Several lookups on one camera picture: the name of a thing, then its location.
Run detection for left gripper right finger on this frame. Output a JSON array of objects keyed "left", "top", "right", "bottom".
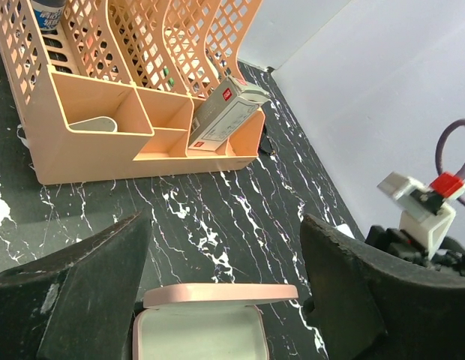
[{"left": 300, "top": 215, "right": 465, "bottom": 359}]

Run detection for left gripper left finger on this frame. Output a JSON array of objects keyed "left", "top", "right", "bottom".
[{"left": 0, "top": 211, "right": 152, "bottom": 359}]

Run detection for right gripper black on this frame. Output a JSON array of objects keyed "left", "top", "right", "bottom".
[{"left": 365, "top": 225, "right": 465, "bottom": 276}]

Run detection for pink glasses case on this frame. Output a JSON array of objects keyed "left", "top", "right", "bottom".
[{"left": 132, "top": 283, "right": 299, "bottom": 359}]

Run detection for black sunglasses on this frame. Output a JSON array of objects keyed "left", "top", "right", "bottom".
[{"left": 258, "top": 126, "right": 276, "bottom": 156}]

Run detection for orange desk organizer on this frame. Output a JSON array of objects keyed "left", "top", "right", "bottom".
[{"left": 0, "top": 1, "right": 265, "bottom": 185}]

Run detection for grey white small box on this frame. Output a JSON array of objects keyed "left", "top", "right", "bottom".
[{"left": 188, "top": 76, "right": 271, "bottom": 151}]

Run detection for blue white round tin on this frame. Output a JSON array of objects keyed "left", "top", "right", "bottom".
[{"left": 31, "top": 0, "right": 67, "bottom": 34}]

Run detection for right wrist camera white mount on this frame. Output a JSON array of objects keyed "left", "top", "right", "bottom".
[{"left": 377, "top": 172, "right": 465, "bottom": 259}]

